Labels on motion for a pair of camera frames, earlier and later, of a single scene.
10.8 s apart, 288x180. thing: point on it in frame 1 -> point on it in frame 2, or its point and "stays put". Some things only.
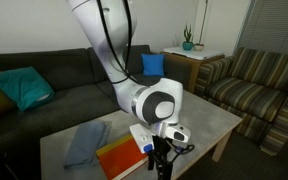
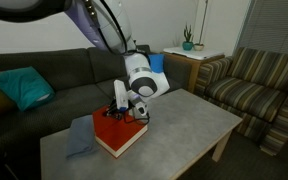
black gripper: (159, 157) -> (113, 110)
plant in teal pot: (187, 45) stays put
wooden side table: (195, 66) stays put
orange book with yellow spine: (120, 157) -> (117, 135)
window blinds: (273, 25) stays put
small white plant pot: (198, 47) stays put
